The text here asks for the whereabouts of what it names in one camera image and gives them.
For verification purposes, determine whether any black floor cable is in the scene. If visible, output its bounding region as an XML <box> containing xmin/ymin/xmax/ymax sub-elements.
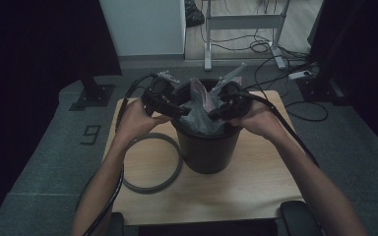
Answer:
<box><xmin>241</xmin><ymin>55</ymin><xmax>319</xmax><ymax>92</ymax></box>
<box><xmin>206</xmin><ymin>30</ymin><xmax>309</xmax><ymax>63</ymax></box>
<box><xmin>284</xmin><ymin>100</ymin><xmax>329</xmax><ymax>123</ymax></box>

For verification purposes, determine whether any white metal desk frame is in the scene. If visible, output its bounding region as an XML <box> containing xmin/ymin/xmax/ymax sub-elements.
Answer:
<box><xmin>201</xmin><ymin>0</ymin><xmax>291</xmax><ymax>72</ymax></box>

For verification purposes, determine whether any person's left hand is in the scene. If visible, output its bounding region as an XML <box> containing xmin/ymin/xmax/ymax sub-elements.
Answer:
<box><xmin>116</xmin><ymin>97</ymin><xmax>171</xmax><ymax>142</ymax></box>

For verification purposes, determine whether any black chair armrest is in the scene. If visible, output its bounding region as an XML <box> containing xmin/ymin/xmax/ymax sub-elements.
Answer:
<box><xmin>280</xmin><ymin>200</ymin><xmax>323</xmax><ymax>236</ymax></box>
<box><xmin>111</xmin><ymin>211</ymin><xmax>125</xmax><ymax>236</ymax></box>

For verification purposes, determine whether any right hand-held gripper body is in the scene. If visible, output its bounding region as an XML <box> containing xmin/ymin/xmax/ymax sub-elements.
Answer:
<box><xmin>210</xmin><ymin>62</ymin><xmax>254</xmax><ymax>120</ymax></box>

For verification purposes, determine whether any black trash bin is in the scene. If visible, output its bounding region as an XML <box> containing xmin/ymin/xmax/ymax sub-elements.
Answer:
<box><xmin>170</xmin><ymin>78</ymin><xmax>244</xmax><ymax>175</ymax></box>

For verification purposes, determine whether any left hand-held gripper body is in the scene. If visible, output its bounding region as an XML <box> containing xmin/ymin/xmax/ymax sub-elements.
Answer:
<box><xmin>141</xmin><ymin>70</ymin><xmax>180</xmax><ymax>116</ymax></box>

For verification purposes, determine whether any white power strip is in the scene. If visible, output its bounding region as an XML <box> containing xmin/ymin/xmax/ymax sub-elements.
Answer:
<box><xmin>287</xmin><ymin>69</ymin><xmax>313</xmax><ymax>82</ymax></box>

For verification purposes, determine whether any white cabinet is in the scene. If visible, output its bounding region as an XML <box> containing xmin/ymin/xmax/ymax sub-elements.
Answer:
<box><xmin>98</xmin><ymin>0</ymin><xmax>187</xmax><ymax>57</ymax></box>

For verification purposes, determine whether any black bag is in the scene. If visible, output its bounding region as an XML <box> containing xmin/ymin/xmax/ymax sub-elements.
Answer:
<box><xmin>183</xmin><ymin>0</ymin><xmax>206</xmax><ymax>28</ymax></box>

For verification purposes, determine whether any black stand base plate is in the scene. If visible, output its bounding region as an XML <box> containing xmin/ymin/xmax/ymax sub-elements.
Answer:
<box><xmin>68</xmin><ymin>76</ymin><xmax>116</xmax><ymax>112</ymax></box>
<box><xmin>296</xmin><ymin>76</ymin><xmax>352</xmax><ymax>106</ymax></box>

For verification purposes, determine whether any grey plastic bin ring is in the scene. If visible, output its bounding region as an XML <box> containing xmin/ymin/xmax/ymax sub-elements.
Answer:
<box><xmin>121</xmin><ymin>132</ymin><xmax>184</xmax><ymax>195</ymax></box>

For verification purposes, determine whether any person's right hand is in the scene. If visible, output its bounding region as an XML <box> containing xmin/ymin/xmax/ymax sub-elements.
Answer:
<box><xmin>227</xmin><ymin>99</ymin><xmax>288</xmax><ymax>141</ymax></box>

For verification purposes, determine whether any black curtain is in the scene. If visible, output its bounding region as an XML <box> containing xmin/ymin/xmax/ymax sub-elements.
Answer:
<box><xmin>308</xmin><ymin>0</ymin><xmax>378</xmax><ymax>155</ymax></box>
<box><xmin>0</xmin><ymin>0</ymin><xmax>122</xmax><ymax>109</ymax></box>

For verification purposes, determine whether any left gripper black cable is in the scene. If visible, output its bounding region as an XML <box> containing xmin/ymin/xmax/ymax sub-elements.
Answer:
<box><xmin>83</xmin><ymin>74</ymin><xmax>158</xmax><ymax>236</ymax></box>

